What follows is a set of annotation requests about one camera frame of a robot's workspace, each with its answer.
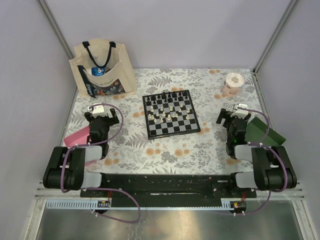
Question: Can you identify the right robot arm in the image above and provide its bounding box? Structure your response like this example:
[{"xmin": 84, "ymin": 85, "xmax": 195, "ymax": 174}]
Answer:
[{"xmin": 216, "ymin": 104, "xmax": 298, "ymax": 198}]

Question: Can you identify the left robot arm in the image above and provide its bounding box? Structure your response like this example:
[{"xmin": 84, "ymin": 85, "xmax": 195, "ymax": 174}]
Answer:
[{"xmin": 42, "ymin": 104, "xmax": 123, "ymax": 198}]

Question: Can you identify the black magnetic chess board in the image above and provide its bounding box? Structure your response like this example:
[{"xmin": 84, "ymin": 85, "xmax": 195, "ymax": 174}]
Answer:
[{"xmin": 142, "ymin": 90, "xmax": 201, "ymax": 140}]

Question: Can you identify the dark green plastic box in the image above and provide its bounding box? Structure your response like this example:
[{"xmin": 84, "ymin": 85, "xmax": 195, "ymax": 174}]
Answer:
[{"xmin": 245, "ymin": 117, "xmax": 286, "ymax": 146}]

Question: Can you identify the pink plastic box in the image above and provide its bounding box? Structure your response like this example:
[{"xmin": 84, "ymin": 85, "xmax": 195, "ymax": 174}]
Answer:
[{"xmin": 63, "ymin": 126, "xmax": 90, "ymax": 148}]

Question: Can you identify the pink wrapped toilet paper roll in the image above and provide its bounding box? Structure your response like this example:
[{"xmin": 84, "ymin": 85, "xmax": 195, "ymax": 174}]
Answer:
[{"xmin": 221, "ymin": 72, "xmax": 245, "ymax": 97}]

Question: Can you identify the cream canvas tote bag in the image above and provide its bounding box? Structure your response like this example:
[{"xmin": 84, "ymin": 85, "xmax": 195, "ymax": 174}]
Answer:
[{"xmin": 69, "ymin": 38, "xmax": 137, "ymax": 98}]

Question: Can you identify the floral patterned table mat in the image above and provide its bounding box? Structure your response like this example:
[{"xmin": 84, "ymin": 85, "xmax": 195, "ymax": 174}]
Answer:
[{"xmin": 66, "ymin": 68, "xmax": 262, "ymax": 175}]

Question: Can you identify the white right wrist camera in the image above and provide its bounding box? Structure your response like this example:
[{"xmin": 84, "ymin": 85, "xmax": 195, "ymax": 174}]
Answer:
[{"xmin": 230, "ymin": 103, "xmax": 249, "ymax": 119}]

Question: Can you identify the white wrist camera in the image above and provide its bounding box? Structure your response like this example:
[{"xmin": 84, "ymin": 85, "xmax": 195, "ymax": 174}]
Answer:
[
  {"xmin": 87, "ymin": 105, "xmax": 107, "ymax": 118},
  {"xmin": 230, "ymin": 103, "xmax": 249, "ymax": 119}
]

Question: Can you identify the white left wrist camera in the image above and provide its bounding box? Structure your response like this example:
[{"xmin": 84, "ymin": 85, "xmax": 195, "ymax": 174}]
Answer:
[{"xmin": 87, "ymin": 105, "xmax": 107, "ymax": 118}]

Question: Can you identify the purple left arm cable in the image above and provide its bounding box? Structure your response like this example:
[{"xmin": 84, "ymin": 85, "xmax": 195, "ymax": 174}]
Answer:
[{"xmin": 60, "ymin": 102, "xmax": 142, "ymax": 223}]

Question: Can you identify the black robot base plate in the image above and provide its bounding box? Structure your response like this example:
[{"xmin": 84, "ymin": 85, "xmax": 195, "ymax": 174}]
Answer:
[{"xmin": 80, "ymin": 173, "xmax": 257, "ymax": 208}]

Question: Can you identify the white slotted cable duct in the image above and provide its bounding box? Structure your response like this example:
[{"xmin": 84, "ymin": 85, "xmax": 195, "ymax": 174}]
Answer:
[{"xmin": 46, "ymin": 198, "xmax": 112, "ymax": 210}]

